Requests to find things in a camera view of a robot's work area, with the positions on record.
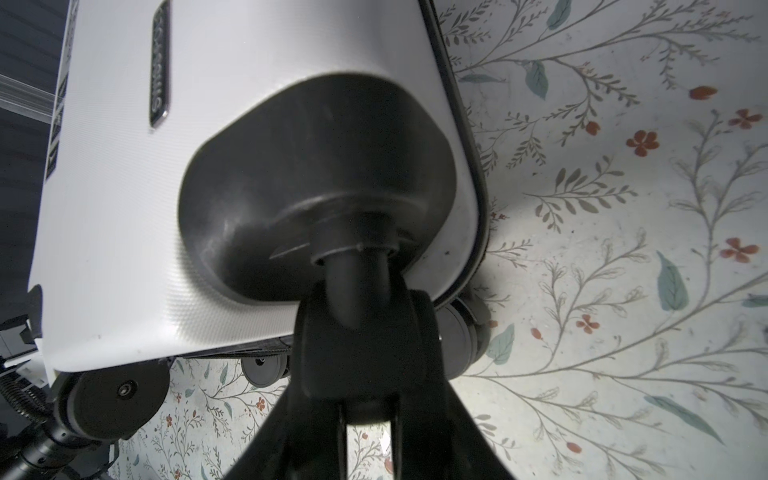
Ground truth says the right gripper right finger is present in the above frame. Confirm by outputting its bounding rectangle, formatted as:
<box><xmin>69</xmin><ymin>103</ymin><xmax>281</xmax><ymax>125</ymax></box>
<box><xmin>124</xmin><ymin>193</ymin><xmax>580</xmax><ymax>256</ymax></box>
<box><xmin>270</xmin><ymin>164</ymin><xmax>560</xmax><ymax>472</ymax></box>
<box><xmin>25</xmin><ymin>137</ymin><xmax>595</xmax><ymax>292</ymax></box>
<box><xmin>391</xmin><ymin>381</ymin><xmax>514</xmax><ymax>479</ymax></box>

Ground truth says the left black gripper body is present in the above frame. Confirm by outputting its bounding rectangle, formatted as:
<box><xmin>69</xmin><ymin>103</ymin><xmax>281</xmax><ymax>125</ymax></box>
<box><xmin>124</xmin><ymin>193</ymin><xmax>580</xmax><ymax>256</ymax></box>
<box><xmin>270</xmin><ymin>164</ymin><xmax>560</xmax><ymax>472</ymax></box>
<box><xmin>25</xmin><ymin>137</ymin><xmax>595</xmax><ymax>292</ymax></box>
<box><xmin>0</xmin><ymin>284</ymin><xmax>121</xmax><ymax>480</ymax></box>

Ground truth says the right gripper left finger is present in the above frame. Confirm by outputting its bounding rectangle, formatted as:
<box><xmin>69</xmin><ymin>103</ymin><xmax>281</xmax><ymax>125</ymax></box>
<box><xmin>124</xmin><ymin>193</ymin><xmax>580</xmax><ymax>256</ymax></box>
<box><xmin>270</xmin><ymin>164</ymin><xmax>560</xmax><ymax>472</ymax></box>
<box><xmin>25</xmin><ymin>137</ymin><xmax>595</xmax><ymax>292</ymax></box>
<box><xmin>225</xmin><ymin>371</ymin><xmax>348</xmax><ymax>479</ymax></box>

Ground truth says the black hard-shell suitcase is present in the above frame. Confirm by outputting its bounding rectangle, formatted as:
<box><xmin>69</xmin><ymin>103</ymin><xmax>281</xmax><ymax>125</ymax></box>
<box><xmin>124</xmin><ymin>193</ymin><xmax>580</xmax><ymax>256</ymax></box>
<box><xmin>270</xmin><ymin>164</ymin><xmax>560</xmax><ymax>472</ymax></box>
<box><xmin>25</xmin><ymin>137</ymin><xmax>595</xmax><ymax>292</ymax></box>
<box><xmin>29</xmin><ymin>1</ymin><xmax>487</xmax><ymax>440</ymax></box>

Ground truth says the floral table cloth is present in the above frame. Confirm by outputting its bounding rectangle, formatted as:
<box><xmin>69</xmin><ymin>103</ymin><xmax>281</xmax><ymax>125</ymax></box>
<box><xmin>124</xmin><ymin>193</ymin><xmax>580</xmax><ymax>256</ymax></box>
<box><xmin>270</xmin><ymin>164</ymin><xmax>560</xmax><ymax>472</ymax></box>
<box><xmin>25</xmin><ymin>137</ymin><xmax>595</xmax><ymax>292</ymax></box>
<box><xmin>110</xmin><ymin>0</ymin><xmax>768</xmax><ymax>480</ymax></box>

